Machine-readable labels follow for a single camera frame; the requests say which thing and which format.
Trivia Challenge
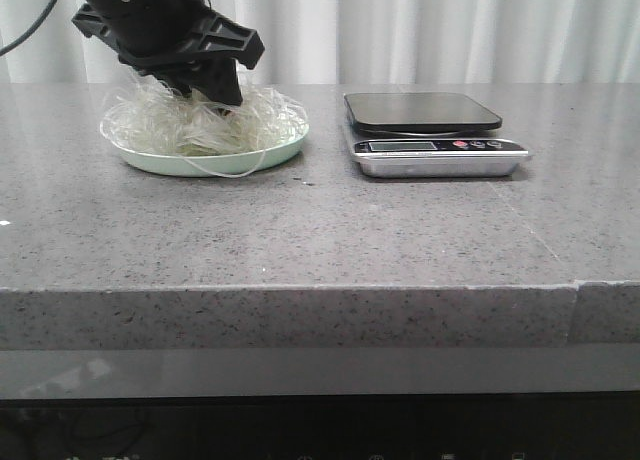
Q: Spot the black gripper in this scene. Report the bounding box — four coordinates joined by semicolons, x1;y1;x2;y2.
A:
73;0;265;106

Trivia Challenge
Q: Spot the white vermicelli noodle bundle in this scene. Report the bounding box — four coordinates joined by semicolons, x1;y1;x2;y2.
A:
99;74;309;156

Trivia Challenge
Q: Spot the light green round plate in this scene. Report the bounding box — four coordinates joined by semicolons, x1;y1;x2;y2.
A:
111;123;309;178

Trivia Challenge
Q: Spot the white pleated curtain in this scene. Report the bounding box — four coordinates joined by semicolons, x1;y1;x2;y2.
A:
0;0;640;85

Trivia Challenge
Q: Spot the steel digital kitchen scale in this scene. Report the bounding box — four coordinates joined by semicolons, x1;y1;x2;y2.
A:
344;92;532;178

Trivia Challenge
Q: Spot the black cable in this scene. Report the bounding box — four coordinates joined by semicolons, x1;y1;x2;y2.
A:
0;0;69;57

